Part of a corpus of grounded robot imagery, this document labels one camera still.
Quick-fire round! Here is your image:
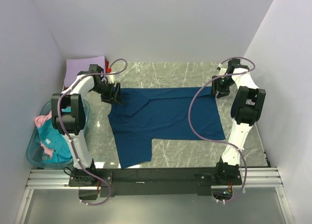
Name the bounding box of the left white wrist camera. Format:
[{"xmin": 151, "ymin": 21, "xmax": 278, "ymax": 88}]
[{"xmin": 104, "ymin": 67, "xmax": 115, "ymax": 84}]

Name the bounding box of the teal t shirt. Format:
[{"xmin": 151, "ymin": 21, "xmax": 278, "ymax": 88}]
[{"xmin": 43, "ymin": 125, "xmax": 72, "ymax": 164}]

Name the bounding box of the dark blue t shirt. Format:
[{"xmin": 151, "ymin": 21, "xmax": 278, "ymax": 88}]
[{"xmin": 108, "ymin": 87, "xmax": 226, "ymax": 168}]

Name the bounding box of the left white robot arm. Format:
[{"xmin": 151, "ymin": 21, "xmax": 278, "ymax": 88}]
[{"xmin": 51, "ymin": 62, "xmax": 128, "ymax": 186}]

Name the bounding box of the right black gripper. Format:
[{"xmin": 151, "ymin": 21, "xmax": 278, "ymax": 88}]
[{"xmin": 209, "ymin": 75, "xmax": 235, "ymax": 99}]

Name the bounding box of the pink t shirt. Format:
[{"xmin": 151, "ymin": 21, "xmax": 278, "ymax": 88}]
[{"xmin": 34, "ymin": 112, "xmax": 54, "ymax": 159}]

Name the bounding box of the folded lavender t shirt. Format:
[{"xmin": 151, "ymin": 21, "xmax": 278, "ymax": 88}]
[{"xmin": 64, "ymin": 55, "xmax": 107, "ymax": 87}]

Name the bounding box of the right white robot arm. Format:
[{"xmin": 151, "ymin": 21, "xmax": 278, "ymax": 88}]
[{"xmin": 211, "ymin": 57, "xmax": 266, "ymax": 185}]

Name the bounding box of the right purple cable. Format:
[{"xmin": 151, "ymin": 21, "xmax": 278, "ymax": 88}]
[{"xmin": 189, "ymin": 57, "xmax": 256, "ymax": 203}]

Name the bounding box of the purple cable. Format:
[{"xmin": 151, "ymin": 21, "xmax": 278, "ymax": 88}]
[
  {"xmin": 189, "ymin": 57, "xmax": 256, "ymax": 203},
  {"xmin": 57, "ymin": 58, "xmax": 128, "ymax": 206}
]

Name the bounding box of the aluminium rail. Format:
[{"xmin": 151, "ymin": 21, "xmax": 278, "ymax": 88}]
[{"xmin": 26, "ymin": 168, "xmax": 283, "ymax": 190}]

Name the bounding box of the black base beam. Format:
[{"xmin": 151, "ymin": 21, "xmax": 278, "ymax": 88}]
[{"xmin": 69, "ymin": 167, "xmax": 242, "ymax": 197}]

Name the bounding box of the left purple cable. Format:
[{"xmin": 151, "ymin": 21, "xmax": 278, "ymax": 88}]
[{"xmin": 57, "ymin": 58, "xmax": 128, "ymax": 206}]

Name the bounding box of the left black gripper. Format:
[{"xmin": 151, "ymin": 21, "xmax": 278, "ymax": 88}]
[{"xmin": 92, "ymin": 81, "xmax": 123, "ymax": 105}]

